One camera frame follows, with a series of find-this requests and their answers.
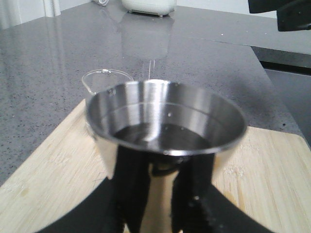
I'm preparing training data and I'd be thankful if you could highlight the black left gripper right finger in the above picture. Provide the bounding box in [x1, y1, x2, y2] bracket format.
[171, 167, 271, 233]

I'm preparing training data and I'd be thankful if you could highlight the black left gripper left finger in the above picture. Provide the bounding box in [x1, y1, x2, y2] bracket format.
[31, 177, 127, 233]

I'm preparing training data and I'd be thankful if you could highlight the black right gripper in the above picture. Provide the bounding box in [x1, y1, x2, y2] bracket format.
[248, 0, 311, 32]

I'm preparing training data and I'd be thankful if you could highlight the steel double jigger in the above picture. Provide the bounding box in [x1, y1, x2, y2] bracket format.
[86, 80, 247, 233]

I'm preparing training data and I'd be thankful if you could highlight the clear glass beaker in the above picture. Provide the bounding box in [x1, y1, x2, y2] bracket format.
[82, 69, 134, 141]

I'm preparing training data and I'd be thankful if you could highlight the light wooden cutting board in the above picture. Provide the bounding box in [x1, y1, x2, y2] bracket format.
[0, 102, 311, 233]

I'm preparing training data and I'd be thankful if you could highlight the white kitchen appliance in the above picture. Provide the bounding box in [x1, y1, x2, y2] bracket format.
[121, 0, 177, 17]

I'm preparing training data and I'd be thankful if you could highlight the grey curtain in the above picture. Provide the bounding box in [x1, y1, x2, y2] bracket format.
[0, 0, 61, 30]

